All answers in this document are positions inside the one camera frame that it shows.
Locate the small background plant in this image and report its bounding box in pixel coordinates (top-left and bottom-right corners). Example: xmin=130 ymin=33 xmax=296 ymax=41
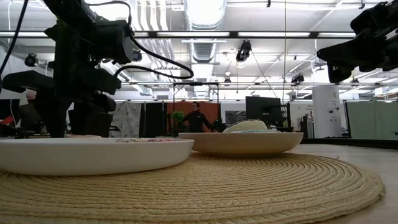
xmin=170 ymin=111 xmax=186 ymax=136

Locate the black rack frame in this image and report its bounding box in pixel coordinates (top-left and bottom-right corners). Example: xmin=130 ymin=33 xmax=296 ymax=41
xmin=172 ymin=82 xmax=220 ymax=131

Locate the black monitor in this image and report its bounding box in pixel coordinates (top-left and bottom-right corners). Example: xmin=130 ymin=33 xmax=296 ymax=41
xmin=245 ymin=96 xmax=283 ymax=127

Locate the white pillar cabinet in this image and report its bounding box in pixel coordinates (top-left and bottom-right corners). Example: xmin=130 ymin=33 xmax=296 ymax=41
xmin=312 ymin=85 xmax=343 ymax=138

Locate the person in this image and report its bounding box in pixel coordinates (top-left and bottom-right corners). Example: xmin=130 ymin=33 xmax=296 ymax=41
xmin=182 ymin=101 xmax=215 ymax=133
xmin=17 ymin=90 xmax=43 ymax=135

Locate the black screen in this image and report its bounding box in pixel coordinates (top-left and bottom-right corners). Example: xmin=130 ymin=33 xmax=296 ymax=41
xmin=0 ymin=98 xmax=20 ymax=121

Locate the black left camera cable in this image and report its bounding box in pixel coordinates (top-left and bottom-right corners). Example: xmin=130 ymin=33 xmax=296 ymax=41
xmin=86 ymin=0 xmax=195 ymax=80

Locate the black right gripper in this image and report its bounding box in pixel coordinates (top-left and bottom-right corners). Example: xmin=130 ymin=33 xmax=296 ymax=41
xmin=317 ymin=0 xmax=398 ymax=83

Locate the black overhead frame beam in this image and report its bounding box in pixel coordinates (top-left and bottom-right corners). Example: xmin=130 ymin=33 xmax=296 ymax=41
xmin=0 ymin=30 xmax=357 ymax=39

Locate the beige plate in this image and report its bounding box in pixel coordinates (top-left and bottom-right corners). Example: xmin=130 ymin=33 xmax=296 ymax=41
xmin=178 ymin=131 xmax=305 ymax=157

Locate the black panel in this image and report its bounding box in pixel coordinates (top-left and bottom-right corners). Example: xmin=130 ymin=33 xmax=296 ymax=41
xmin=144 ymin=101 xmax=168 ymax=138

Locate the black plant pot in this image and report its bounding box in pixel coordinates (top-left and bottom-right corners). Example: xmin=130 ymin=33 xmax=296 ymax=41
xmin=90 ymin=112 xmax=114 ymax=138

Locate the black aluminium table frame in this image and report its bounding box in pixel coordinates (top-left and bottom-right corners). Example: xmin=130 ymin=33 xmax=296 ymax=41
xmin=301 ymin=137 xmax=398 ymax=149

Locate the white plate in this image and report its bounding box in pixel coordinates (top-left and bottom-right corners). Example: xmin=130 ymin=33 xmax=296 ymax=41
xmin=0 ymin=138 xmax=195 ymax=177

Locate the round woven straw placemat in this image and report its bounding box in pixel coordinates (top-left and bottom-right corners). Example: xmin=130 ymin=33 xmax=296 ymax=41
xmin=0 ymin=151 xmax=386 ymax=224

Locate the green partition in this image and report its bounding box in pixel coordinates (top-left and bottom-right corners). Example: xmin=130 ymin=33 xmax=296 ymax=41
xmin=345 ymin=100 xmax=398 ymax=139

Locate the large pink frosted donut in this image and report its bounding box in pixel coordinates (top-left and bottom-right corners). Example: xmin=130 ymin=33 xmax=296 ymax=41
xmin=65 ymin=134 xmax=104 ymax=139

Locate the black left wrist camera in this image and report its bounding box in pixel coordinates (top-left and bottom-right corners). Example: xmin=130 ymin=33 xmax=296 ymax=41
xmin=90 ymin=21 xmax=135 ymax=65

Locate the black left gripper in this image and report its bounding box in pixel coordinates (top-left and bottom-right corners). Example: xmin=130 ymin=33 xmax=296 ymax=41
xmin=1 ymin=21 xmax=122 ymax=139

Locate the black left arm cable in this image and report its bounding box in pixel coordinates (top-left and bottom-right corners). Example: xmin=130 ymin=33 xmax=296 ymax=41
xmin=0 ymin=0 xmax=29 ymax=91

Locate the orange partition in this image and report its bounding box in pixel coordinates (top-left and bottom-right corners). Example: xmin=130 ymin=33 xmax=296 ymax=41
xmin=166 ymin=101 xmax=221 ymax=133

